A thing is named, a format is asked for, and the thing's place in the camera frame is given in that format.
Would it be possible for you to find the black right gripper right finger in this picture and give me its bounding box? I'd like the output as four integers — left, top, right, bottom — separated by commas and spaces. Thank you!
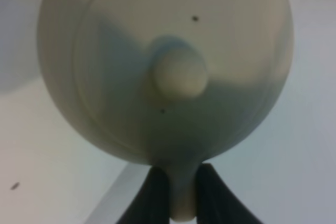
196, 163, 262, 224

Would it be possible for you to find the beige ceramic teapot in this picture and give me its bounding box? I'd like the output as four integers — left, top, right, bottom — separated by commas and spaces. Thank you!
37, 0, 293, 222

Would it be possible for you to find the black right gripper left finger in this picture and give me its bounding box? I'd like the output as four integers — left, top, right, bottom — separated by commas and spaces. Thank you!
118, 167, 170, 224

